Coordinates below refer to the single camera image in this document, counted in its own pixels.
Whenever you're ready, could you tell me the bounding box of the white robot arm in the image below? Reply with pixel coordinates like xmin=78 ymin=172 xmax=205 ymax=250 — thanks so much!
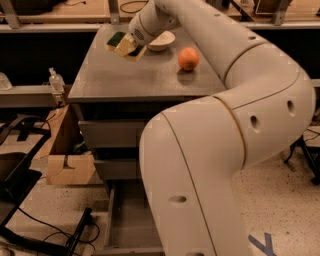
xmin=116 ymin=0 xmax=316 ymax=256

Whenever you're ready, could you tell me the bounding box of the bottom grey open drawer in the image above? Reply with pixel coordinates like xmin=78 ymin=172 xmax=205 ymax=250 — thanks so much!
xmin=95 ymin=180 xmax=165 ymax=256

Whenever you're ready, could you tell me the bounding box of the cardboard box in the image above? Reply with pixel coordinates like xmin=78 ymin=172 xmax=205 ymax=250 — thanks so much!
xmin=35 ymin=105 xmax=102 ymax=185

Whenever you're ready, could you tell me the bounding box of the green yellow sponge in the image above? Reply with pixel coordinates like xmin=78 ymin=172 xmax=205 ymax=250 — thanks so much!
xmin=106 ymin=31 xmax=146 ymax=62

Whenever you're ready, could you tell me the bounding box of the black cable on bench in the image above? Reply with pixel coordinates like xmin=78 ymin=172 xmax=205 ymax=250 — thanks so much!
xmin=119 ymin=0 xmax=149 ymax=15

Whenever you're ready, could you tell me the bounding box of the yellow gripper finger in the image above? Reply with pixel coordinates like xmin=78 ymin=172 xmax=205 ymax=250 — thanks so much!
xmin=115 ymin=33 xmax=137 ymax=57

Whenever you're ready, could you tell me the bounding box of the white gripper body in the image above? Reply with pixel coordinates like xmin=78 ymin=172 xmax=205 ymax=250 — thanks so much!
xmin=128 ymin=0 xmax=178 ymax=46

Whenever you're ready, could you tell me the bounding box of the clear plastic bottle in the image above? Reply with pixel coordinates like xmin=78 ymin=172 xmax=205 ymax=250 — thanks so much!
xmin=49 ymin=68 xmax=65 ymax=93

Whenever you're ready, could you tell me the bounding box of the grey wooden drawer cabinet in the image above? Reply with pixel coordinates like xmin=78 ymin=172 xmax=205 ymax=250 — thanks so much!
xmin=67 ymin=23 xmax=228 ymax=208

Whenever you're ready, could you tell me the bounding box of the top grey drawer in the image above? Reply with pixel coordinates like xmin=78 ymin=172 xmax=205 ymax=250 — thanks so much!
xmin=78 ymin=120 xmax=145 ymax=149

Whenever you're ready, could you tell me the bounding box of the black floor cable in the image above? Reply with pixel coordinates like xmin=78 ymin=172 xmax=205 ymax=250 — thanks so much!
xmin=17 ymin=206 xmax=101 ymax=256

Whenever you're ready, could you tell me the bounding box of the black tripod stand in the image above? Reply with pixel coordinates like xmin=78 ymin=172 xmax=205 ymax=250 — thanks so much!
xmin=284 ymin=136 xmax=320 ymax=185

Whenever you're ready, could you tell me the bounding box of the middle grey drawer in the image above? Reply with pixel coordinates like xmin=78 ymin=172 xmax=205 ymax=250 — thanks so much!
xmin=94 ymin=159 xmax=141 ymax=180

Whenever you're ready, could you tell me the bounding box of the white bowl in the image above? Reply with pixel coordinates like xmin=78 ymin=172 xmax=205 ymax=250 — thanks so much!
xmin=148 ymin=31 xmax=175 ymax=52

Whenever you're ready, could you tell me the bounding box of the black chair frame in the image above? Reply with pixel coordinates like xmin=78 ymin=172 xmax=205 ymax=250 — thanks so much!
xmin=0 ymin=115 xmax=92 ymax=256

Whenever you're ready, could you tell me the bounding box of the orange fruit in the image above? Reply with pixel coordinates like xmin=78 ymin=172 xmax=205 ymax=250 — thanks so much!
xmin=178 ymin=47 xmax=199 ymax=71

